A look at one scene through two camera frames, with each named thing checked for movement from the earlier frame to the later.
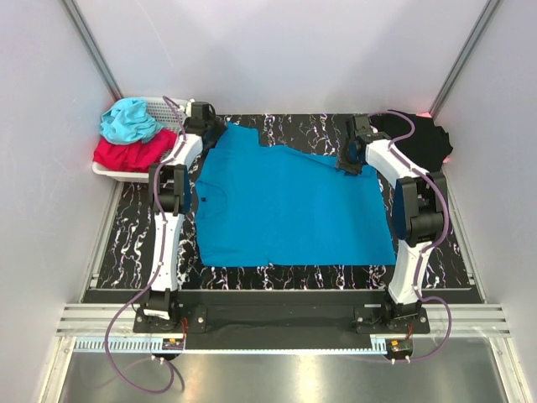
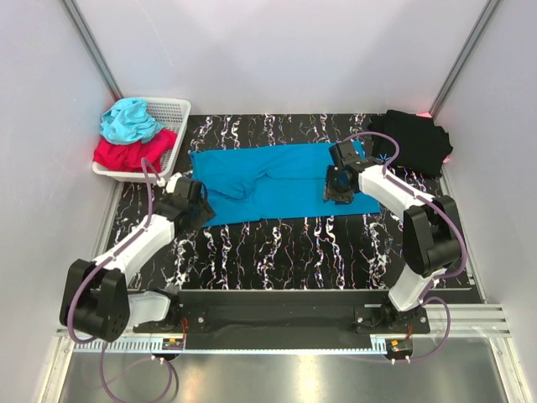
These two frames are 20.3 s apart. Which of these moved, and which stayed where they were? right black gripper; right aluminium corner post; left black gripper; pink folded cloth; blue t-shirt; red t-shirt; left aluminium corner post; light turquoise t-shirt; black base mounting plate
Moved: left black gripper; blue t-shirt; right black gripper
Stayed: black base mounting plate; pink folded cloth; red t-shirt; left aluminium corner post; light turquoise t-shirt; right aluminium corner post
